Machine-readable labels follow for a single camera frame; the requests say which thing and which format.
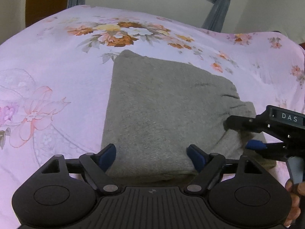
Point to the person's right hand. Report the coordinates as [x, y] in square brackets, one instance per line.
[295, 200]

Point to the red-brown wooden headboard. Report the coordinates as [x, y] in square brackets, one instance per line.
[302, 47]

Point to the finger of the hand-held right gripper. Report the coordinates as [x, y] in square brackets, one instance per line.
[240, 123]
[256, 145]

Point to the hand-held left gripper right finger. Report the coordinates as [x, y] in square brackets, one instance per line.
[196, 158]

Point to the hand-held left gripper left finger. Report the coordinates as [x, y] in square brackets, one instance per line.
[108, 157]

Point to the brown wooden door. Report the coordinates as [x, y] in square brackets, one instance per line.
[45, 0]

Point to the grey knitted sweater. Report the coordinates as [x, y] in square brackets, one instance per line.
[154, 100]

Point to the pink floral bed sheet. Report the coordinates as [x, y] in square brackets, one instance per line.
[59, 64]

